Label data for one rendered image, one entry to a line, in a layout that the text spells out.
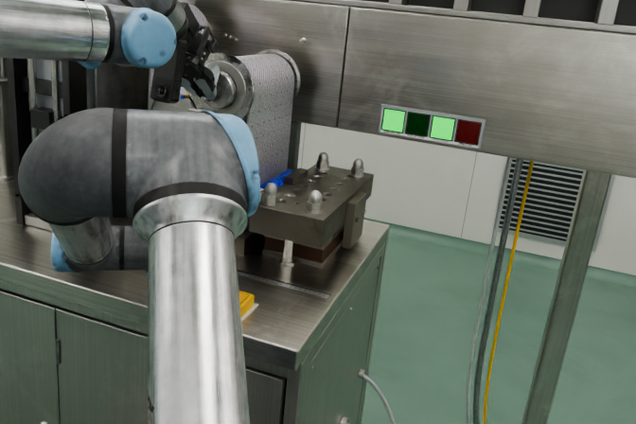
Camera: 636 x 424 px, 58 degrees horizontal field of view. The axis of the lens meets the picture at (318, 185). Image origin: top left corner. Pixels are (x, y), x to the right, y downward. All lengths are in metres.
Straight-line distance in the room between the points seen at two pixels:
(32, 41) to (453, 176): 3.31
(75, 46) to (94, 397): 0.77
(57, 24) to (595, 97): 1.07
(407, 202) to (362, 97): 2.54
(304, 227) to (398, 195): 2.81
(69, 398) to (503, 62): 1.18
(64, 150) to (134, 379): 0.69
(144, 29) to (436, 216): 3.30
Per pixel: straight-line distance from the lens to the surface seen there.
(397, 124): 1.41
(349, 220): 1.29
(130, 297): 1.10
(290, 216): 1.15
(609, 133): 1.40
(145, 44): 0.78
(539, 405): 1.85
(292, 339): 0.98
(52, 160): 0.61
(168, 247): 0.55
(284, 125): 1.37
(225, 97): 1.18
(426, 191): 3.89
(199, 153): 0.58
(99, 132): 0.59
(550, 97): 1.38
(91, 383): 1.29
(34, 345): 1.35
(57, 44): 0.77
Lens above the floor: 1.43
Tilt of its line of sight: 17 degrees down
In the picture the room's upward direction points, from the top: 6 degrees clockwise
